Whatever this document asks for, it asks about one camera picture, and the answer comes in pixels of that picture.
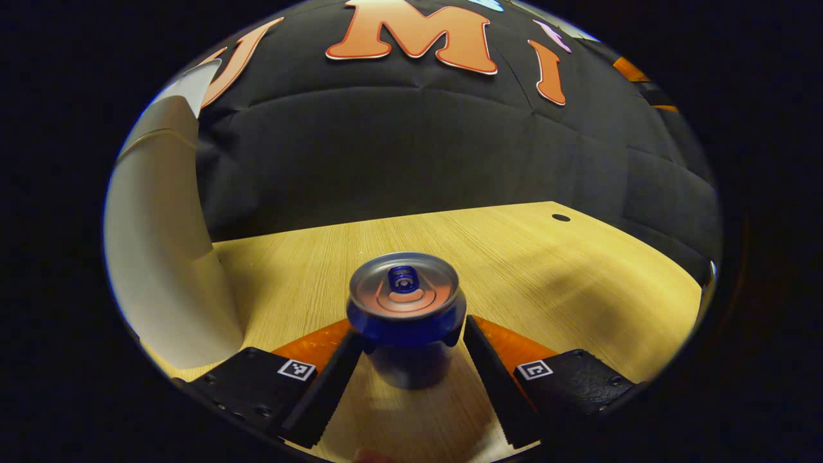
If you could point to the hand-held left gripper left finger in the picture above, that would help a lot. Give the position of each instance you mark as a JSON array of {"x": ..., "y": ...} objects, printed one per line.
[{"x": 321, "y": 399}]

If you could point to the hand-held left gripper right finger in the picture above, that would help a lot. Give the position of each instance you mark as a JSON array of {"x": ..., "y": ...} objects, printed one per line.
[{"x": 498, "y": 392}]

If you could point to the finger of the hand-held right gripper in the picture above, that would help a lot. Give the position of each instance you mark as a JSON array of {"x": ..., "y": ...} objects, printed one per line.
[
  {"x": 630, "y": 69},
  {"x": 659, "y": 95}
]

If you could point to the blue pop can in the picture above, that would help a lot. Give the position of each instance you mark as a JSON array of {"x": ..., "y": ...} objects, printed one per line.
[{"x": 405, "y": 331}]

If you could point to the white desktop garbage bin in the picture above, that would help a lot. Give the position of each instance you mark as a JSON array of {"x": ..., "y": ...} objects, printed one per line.
[{"x": 161, "y": 257}]

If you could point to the wooden desktop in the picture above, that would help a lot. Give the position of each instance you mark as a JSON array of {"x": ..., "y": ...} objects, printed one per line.
[{"x": 546, "y": 276}]

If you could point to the black backdrop cloth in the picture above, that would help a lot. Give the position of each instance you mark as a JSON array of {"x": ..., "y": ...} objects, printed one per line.
[{"x": 418, "y": 148}]

